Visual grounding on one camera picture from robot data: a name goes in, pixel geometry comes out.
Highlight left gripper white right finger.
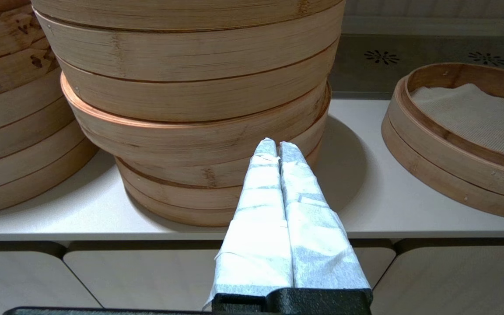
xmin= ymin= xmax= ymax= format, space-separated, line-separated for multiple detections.
xmin=278 ymin=141 xmax=372 ymax=291

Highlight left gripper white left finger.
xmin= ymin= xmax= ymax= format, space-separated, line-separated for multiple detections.
xmin=203 ymin=138 xmax=295 ymax=309

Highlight wide bamboo steamer basket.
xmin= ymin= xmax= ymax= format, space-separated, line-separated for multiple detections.
xmin=60 ymin=72 xmax=332 ymax=168

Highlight white cloth steamer liner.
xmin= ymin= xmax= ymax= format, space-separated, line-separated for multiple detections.
xmin=411 ymin=83 xmax=504 ymax=161

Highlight stamped bamboo steamer basket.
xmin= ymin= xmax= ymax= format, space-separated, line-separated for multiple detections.
xmin=0 ymin=9 xmax=62 ymax=102

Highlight white cabinet front panel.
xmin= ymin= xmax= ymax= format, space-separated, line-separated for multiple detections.
xmin=0 ymin=243 xmax=100 ymax=315
xmin=370 ymin=240 xmax=504 ymax=315

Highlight steel panel with vent holes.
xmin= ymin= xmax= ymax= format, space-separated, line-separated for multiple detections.
xmin=329 ymin=33 xmax=504 ymax=99

